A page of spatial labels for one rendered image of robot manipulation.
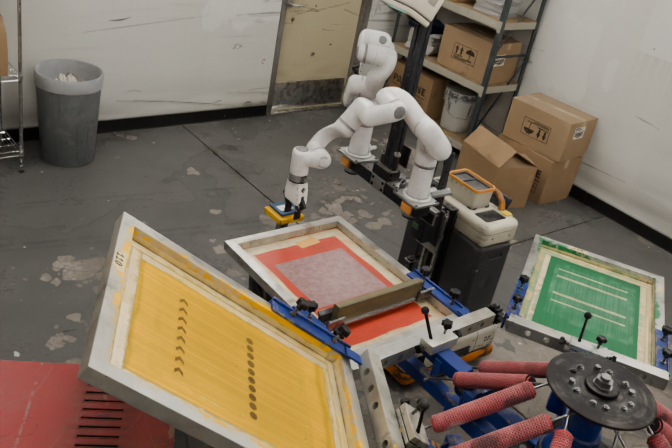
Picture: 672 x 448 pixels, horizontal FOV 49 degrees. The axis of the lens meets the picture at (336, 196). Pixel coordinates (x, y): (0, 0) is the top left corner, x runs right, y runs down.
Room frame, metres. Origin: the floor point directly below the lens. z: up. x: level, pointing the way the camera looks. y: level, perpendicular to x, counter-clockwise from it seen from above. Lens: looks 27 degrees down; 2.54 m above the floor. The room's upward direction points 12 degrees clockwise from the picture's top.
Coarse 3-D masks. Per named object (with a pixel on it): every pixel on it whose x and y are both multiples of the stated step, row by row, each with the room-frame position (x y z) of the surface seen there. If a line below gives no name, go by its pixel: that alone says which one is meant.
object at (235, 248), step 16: (304, 224) 2.74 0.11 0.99; (320, 224) 2.77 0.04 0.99; (336, 224) 2.83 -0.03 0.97; (240, 240) 2.51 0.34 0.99; (256, 240) 2.55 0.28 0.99; (272, 240) 2.60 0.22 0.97; (352, 240) 2.75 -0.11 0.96; (368, 240) 2.72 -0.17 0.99; (240, 256) 2.40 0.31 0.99; (384, 256) 2.62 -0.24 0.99; (256, 272) 2.32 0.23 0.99; (400, 272) 2.53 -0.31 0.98; (272, 288) 2.24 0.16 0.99; (288, 304) 2.16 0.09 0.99; (432, 304) 2.39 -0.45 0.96; (400, 336) 2.11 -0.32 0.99
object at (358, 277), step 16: (320, 240) 2.70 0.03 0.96; (336, 240) 2.73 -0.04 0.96; (320, 256) 2.57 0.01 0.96; (336, 256) 2.60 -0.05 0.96; (352, 256) 2.62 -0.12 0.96; (336, 272) 2.48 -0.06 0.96; (352, 272) 2.50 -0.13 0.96; (368, 272) 2.53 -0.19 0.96; (352, 288) 2.39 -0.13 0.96; (368, 288) 2.41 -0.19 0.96; (416, 304) 2.37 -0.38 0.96; (384, 320) 2.23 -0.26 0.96; (400, 320) 2.25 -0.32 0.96; (416, 320) 2.27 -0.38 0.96
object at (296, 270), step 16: (256, 256) 2.48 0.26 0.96; (272, 256) 2.50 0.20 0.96; (288, 256) 2.53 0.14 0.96; (304, 256) 2.55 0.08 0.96; (288, 272) 2.41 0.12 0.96; (304, 272) 2.43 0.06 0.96; (320, 272) 2.46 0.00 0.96; (288, 288) 2.31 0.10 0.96; (304, 288) 2.33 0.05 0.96; (320, 288) 2.35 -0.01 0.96; (336, 288) 2.37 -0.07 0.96; (320, 304) 2.25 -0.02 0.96; (368, 320) 2.21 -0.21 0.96; (352, 336) 2.10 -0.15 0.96; (368, 336) 2.12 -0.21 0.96
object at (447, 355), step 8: (424, 352) 2.02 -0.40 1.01; (440, 352) 2.00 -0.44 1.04; (448, 352) 2.00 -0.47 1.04; (432, 360) 2.00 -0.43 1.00; (440, 360) 1.97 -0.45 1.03; (448, 360) 1.96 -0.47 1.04; (456, 360) 1.97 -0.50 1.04; (448, 368) 1.94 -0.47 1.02; (456, 368) 1.93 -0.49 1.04; (464, 368) 1.94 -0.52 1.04; (472, 368) 1.95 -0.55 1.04; (448, 376) 1.94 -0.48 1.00
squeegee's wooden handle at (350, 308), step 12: (384, 288) 2.28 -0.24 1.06; (396, 288) 2.29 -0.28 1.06; (408, 288) 2.33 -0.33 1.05; (420, 288) 2.38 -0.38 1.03; (348, 300) 2.16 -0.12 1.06; (360, 300) 2.17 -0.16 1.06; (372, 300) 2.21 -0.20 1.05; (384, 300) 2.25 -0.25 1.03; (396, 300) 2.30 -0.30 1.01; (336, 312) 2.11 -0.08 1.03; (348, 312) 2.13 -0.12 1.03; (360, 312) 2.18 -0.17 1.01
